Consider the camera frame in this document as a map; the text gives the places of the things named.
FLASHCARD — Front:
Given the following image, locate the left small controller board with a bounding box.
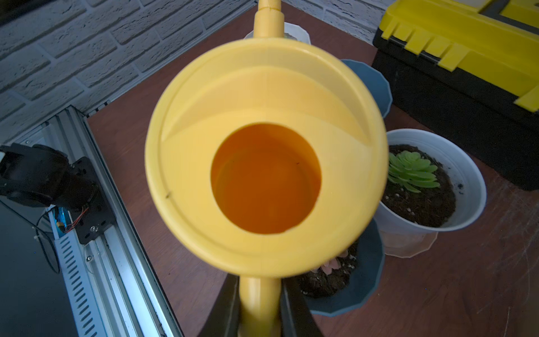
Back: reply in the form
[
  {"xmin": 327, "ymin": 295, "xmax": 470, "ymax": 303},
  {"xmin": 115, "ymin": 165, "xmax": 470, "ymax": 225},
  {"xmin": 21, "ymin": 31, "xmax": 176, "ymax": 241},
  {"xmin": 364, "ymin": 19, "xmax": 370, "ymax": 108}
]
[{"xmin": 49, "ymin": 206, "xmax": 71, "ymax": 237}]

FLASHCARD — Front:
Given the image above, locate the peach saucer under small pot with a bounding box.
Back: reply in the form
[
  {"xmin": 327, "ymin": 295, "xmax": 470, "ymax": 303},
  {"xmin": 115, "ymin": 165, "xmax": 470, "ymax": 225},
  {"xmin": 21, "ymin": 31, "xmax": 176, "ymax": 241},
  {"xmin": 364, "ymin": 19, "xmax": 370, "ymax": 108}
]
[{"xmin": 380, "ymin": 230, "xmax": 438, "ymax": 258}]

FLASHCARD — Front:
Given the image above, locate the cream faceted pot clay soil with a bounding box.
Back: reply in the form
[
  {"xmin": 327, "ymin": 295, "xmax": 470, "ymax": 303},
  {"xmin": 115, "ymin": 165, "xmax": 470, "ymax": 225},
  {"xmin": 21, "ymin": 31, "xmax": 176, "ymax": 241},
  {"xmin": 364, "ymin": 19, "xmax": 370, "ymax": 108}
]
[{"xmin": 243, "ymin": 22, "xmax": 312, "ymax": 46}]

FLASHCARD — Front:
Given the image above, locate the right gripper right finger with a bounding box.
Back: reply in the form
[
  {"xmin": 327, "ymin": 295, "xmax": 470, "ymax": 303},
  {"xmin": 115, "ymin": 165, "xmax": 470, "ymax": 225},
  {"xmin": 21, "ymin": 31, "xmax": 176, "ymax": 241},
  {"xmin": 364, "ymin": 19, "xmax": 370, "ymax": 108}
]
[{"xmin": 279, "ymin": 277, "xmax": 324, "ymax": 337}]

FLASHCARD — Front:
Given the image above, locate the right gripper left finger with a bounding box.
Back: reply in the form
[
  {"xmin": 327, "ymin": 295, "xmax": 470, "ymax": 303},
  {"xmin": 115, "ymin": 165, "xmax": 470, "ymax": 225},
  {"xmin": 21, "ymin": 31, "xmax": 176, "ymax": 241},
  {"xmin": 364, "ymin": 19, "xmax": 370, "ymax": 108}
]
[{"xmin": 198, "ymin": 274, "xmax": 241, "ymax": 337}]

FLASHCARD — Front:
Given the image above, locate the green succulent small white pot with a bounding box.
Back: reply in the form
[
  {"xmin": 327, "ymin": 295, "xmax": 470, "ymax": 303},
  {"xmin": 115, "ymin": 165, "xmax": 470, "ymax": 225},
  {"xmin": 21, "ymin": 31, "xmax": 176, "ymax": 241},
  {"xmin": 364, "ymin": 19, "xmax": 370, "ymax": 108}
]
[{"xmin": 387, "ymin": 150, "xmax": 441, "ymax": 193}]

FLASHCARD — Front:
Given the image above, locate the pink-green succulent front blue pot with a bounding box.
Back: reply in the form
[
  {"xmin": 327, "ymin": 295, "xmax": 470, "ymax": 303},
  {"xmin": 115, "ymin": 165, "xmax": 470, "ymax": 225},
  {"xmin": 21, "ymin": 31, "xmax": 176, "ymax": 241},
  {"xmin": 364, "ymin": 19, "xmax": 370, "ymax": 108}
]
[{"xmin": 311, "ymin": 249, "xmax": 349, "ymax": 275}]

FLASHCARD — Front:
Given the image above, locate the blue-grey plant pot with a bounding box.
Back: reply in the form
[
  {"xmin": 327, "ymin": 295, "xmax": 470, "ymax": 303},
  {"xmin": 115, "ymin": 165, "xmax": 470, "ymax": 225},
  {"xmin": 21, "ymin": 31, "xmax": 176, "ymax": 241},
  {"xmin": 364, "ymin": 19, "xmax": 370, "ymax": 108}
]
[
  {"xmin": 342, "ymin": 59, "xmax": 393, "ymax": 119},
  {"xmin": 296, "ymin": 220, "xmax": 385, "ymax": 317}
]

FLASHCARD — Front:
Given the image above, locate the small white ribbed pot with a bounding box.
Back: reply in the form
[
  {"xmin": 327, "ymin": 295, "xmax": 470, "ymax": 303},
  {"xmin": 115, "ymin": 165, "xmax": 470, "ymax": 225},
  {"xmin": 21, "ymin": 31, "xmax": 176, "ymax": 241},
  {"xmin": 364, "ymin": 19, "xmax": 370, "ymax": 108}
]
[{"xmin": 374, "ymin": 129, "xmax": 487, "ymax": 233}]

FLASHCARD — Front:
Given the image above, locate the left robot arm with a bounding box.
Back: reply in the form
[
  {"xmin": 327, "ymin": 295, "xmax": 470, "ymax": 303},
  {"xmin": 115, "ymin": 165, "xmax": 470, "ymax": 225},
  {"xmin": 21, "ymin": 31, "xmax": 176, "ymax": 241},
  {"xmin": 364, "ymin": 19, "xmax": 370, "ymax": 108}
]
[{"xmin": 1, "ymin": 143, "xmax": 98, "ymax": 210}]

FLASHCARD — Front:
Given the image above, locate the yellow watering can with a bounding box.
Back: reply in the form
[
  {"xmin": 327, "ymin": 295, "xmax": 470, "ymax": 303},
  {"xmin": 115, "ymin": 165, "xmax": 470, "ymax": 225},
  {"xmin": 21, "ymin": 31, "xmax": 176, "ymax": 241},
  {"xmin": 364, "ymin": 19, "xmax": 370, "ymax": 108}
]
[{"xmin": 145, "ymin": 1, "xmax": 388, "ymax": 336}]

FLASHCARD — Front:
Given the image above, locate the aluminium front rail frame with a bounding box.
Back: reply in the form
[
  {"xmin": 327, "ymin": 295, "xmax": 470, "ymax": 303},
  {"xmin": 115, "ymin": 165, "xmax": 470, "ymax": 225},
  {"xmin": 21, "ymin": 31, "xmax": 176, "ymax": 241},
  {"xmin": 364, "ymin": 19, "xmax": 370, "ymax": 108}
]
[{"xmin": 1, "ymin": 108, "xmax": 182, "ymax": 336}]

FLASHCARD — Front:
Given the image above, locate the yellow black toolbox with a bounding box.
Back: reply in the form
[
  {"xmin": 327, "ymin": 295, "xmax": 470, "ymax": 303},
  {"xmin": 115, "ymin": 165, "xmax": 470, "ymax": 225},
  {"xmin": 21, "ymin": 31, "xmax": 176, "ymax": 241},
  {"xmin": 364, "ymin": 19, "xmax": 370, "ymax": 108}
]
[{"xmin": 373, "ymin": 0, "xmax": 538, "ymax": 191}]

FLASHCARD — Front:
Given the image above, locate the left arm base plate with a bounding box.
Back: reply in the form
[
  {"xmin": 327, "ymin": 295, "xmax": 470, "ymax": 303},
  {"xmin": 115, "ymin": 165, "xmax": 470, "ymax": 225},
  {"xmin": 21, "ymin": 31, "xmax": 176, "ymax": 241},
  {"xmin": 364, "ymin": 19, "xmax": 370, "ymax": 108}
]
[{"xmin": 68, "ymin": 157, "xmax": 117, "ymax": 245}]

